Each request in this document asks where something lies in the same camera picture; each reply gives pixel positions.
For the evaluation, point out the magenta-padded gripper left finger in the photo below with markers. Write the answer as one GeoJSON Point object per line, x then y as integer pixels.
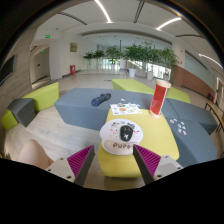
{"type": "Point", "coordinates": [80, 161]}

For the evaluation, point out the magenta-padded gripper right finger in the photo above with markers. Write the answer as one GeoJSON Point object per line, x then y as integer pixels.
{"type": "Point", "coordinates": [150, 161]}

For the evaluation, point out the black computer mouse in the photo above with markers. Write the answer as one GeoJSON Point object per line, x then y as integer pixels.
{"type": "Point", "coordinates": [126, 133]}

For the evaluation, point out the round white printed mouse pad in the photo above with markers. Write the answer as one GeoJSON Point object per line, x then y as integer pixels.
{"type": "Point", "coordinates": [111, 133]}

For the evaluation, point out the person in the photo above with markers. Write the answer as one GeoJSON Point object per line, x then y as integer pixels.
{"type": "Point", "coordinates": [33, 155]}

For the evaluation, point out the long grey bench seat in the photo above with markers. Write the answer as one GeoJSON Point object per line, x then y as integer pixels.
{"type": "Point", "coordinates": [78, 110]}

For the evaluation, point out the white sticker sheet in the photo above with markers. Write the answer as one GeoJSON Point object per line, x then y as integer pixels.
{"type": "Point", "coordinates": [126, 109]}

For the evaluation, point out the red cylinder with wooden ends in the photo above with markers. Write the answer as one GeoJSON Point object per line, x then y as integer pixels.
{"type": "Point", "coordinates": [159, 98]}

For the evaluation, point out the folded dark blue umbrella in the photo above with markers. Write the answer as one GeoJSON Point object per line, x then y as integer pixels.
{"type": "Point", "coordinates": [100, 99]}

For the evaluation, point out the lime green angular bench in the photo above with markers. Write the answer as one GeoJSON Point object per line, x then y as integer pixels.
{"type": "Point", "coordinates": [43, 96]}

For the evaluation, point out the dark grey ottoman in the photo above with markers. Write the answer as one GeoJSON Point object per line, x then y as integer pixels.
{"type": "Point", "coordinates": [22, 111]}

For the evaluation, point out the lime green flat bench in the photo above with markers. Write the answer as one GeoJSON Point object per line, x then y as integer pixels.
{"type": "Point", "coordinates": [130, 85]}

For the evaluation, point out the wooden chair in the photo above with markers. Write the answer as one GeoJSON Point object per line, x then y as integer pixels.
{"type": "Point", "coordinates": [215, 113]}

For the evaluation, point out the red fire extinguisher cabinet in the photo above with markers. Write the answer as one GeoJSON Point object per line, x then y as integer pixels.
{"type": "Point", "coordinates": [72, 69]}

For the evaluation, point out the group of potted green plants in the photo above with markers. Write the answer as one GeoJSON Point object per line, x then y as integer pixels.
{"type": "Point", "coordinates": [138, 53]}

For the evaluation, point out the green exit sign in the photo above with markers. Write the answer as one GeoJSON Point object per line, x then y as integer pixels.
{"type": "Point", "coordinates": [48, 36]}

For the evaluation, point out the group of ceiling light strips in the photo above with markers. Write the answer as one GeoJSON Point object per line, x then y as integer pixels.
{"type": "Point", "coordinates": [102, 10]}

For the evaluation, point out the gold wall plaque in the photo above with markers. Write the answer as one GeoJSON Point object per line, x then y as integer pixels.
{"type": "Point", "coordinates": [73, 47]}

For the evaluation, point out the dark wall screen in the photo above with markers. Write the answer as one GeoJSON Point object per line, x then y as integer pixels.
{"type": "Point", "coordinates": [6, 70]}

